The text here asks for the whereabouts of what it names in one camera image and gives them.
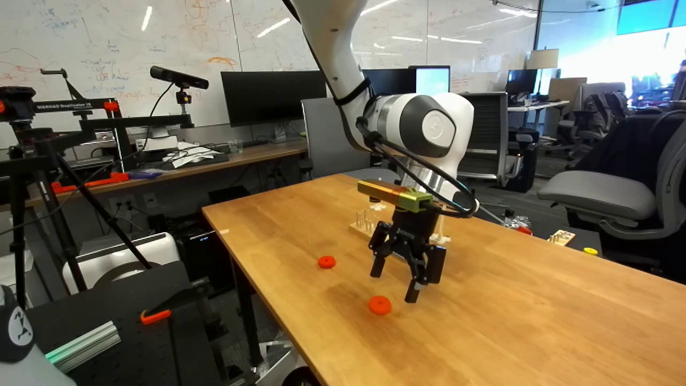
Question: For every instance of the black computer monitor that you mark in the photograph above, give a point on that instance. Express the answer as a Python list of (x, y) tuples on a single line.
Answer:
[(272, 96)]

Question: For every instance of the yellow flat object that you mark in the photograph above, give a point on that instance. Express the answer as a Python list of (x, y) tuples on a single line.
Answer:
[(393, 193)]

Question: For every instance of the white shade lamp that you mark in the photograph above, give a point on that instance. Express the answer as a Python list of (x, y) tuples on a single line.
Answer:
[(544, 59)]

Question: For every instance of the dark cap with logo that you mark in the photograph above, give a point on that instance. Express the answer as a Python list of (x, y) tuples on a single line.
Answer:
[(15, 325)]

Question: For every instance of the black shelf unit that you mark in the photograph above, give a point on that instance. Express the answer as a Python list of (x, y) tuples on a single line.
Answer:
[(486, 136)]

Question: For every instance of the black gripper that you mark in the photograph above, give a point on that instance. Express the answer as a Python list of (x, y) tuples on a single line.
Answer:
[(413, 226)]

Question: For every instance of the clear plastic piece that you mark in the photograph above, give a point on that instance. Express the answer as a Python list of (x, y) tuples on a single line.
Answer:
[(512, 222)]

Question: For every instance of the wooden office desk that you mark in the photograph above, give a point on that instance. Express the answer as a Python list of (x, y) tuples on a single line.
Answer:
[(215, 163)]

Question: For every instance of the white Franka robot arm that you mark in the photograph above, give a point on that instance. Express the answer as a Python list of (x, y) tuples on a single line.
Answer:
[(421, 124)]

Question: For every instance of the red flat tool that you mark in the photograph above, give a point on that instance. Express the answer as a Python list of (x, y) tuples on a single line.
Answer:
[(88, 182)]

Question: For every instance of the small wooden strip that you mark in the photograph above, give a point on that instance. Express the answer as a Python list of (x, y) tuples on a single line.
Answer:
[(561, 237)]

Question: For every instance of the small yellow block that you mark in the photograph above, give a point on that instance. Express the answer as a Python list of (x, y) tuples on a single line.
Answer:
[(590, 252)]

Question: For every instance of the black cart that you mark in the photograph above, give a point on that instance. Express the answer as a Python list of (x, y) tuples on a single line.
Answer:
[(130, 334)]

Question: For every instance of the silver metal tube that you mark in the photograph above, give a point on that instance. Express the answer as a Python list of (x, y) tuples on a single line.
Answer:
[(83, 345)]

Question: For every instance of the black sensor bar camera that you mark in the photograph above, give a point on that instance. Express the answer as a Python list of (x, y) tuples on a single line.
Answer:
[(179, 75)]

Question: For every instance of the grey office chair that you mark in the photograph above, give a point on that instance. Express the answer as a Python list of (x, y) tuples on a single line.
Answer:
[(607, 193)]

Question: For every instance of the black camera tripod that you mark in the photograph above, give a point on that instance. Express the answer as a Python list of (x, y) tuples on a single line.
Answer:
[(43, 151)]

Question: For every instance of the grey panel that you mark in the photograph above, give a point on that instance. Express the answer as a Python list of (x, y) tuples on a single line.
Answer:
[(333, 140)]

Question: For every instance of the white paper pile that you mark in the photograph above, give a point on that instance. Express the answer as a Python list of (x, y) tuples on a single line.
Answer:
[(188, 155)]

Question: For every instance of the monitor with lit screen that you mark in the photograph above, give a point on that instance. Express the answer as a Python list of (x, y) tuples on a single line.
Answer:
[(429, 80)]

